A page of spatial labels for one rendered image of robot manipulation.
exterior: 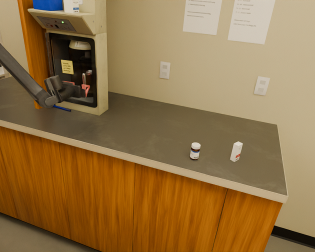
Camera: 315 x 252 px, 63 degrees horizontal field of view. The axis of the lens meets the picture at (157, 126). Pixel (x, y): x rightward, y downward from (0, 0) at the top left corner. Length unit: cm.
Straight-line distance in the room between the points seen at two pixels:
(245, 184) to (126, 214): 70
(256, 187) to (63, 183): 107
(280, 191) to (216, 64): 88
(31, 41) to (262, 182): 138
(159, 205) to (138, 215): 16
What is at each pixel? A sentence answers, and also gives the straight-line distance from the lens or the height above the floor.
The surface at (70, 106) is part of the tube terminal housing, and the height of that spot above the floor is 96.
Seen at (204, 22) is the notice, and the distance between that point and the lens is 168.
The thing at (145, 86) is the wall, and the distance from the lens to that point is 188.
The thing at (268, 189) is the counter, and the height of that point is 94.
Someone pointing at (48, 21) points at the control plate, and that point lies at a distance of 153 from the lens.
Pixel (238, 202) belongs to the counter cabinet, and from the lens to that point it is 126.
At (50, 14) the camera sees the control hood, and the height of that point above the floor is 149.
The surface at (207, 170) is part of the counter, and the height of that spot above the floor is 94.
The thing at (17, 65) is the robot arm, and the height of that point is 131.
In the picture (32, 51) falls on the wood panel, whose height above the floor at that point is 129.
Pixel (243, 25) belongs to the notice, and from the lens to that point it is 166.
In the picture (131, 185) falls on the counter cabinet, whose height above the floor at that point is 73.
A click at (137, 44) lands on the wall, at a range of 183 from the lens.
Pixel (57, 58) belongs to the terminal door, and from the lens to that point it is 163.
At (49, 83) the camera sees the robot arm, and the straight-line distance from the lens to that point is 132.
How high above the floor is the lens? 163
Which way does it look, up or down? 27 degrees down
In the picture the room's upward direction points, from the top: 4 degrees clockwise
